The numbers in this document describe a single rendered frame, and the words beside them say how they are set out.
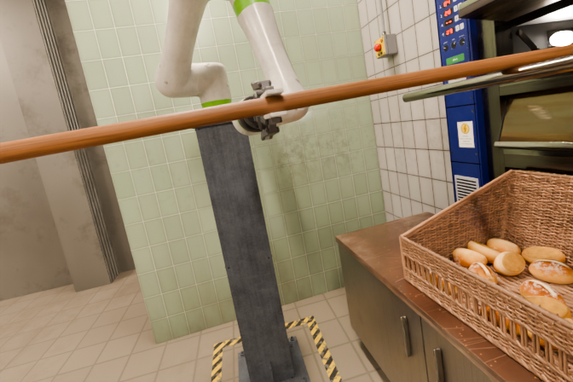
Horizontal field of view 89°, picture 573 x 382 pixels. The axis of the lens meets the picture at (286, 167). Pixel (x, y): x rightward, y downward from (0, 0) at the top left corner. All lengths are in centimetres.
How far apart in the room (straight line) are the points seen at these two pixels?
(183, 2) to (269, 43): 27
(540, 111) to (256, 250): 112
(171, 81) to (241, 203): 54
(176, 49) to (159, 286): 138
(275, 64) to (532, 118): 85
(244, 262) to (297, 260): 73
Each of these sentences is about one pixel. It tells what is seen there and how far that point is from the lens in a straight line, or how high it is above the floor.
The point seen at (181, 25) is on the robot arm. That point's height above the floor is 150.
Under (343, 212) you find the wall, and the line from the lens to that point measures 200.
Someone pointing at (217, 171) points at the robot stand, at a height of 101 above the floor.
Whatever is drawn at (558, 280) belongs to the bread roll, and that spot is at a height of 61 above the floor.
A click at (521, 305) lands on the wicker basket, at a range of 78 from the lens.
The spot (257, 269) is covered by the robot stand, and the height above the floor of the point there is 56.
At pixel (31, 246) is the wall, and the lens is 373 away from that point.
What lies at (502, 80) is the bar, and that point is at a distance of 82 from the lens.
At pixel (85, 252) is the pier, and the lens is 329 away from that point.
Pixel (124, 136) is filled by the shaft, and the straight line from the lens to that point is 53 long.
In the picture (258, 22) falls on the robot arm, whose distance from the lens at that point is 97.
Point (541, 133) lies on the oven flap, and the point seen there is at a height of 98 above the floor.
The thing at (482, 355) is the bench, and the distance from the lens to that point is 87.
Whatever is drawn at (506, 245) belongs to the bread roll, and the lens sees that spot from 120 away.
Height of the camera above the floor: 114
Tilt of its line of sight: 8 degrees down
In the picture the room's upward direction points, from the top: 10 degrees counter-clockwise
